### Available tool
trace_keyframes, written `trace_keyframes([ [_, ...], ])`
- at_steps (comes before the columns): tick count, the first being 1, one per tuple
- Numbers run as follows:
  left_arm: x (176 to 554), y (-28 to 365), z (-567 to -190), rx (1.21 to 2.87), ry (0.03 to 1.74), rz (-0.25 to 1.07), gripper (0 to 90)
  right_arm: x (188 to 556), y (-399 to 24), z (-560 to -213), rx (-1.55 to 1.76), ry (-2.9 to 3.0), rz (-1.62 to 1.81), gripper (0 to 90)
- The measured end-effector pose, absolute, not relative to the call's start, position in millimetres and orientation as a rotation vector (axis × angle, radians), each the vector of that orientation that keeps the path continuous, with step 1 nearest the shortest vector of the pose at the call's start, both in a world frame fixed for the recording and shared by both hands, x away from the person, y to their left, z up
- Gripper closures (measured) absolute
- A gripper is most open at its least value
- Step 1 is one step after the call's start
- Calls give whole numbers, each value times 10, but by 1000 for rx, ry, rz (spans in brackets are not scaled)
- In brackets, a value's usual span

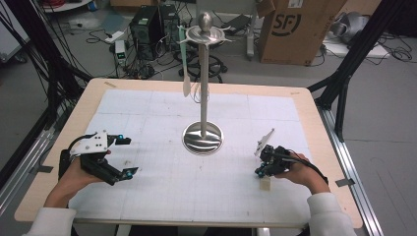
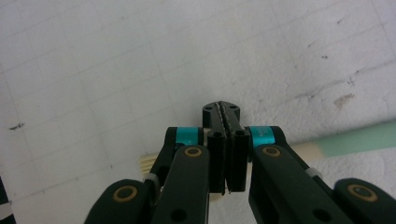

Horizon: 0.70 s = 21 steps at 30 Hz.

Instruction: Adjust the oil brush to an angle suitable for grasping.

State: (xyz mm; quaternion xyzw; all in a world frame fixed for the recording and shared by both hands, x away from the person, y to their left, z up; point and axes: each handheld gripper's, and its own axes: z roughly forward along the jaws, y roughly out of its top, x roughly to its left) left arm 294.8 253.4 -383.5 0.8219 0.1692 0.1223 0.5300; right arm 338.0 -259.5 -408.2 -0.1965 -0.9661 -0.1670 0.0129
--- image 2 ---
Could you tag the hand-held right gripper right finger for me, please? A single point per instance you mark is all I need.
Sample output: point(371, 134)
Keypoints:
point(238, 161)

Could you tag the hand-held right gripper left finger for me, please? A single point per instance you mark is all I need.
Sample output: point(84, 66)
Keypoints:
point(216, 161)

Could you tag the white grid mat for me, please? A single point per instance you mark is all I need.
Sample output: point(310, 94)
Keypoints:
point(93, 62)

